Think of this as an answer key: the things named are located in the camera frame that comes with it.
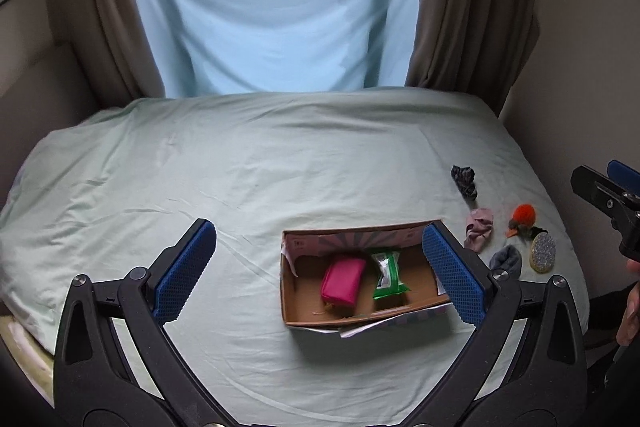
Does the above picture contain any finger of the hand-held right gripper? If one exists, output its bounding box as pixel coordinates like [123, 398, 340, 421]
[606, 160, 640, 198]
[571, 165, 640, 230]

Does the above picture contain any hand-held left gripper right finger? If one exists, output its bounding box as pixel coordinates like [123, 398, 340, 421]
[407, 220, 588, 427]

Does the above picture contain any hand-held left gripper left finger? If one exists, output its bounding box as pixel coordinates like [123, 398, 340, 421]
[52, 218, 236, 427]

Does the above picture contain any pink sock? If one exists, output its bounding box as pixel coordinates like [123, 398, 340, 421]
[463, 207, 496, 253]

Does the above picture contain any grey sock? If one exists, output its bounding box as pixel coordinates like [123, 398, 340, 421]
[488, 244, 524, 281]

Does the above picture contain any orange pom-pom toy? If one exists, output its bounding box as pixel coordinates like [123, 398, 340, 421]
[504, 204, 550, 239]

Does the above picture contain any round glittery sponge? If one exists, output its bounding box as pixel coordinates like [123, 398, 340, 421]
[528, 232, 556, 274]

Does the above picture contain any dark patterned scrunchie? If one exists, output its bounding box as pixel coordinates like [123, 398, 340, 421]
[450, 164, 480, 200]

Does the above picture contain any cardboard box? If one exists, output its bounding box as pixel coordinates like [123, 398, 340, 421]
[281, 218, 457, 339]

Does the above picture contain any person's right hand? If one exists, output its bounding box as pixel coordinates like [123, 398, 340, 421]
[616, 258, 640, 349]

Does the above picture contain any green wet wipes packet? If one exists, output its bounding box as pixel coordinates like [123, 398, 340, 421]
[370, 247, 412, 304]

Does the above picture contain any pink zip pouch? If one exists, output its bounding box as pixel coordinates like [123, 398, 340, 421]
[320, 257, 368, 309]

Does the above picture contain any light green bed sheet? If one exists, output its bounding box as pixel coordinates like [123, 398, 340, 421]
[0, 87, 592, 427]

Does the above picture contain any cream mattress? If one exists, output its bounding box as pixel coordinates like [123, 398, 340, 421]
[0, 309, 57, 410]

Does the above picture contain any brown curtain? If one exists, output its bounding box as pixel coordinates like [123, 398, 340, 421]
[42, 0, 169, 99]
[404, 0, 544, 118]

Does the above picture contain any light blue hanging cloth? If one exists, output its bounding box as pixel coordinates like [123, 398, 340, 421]
[128, 0, 424, 98]

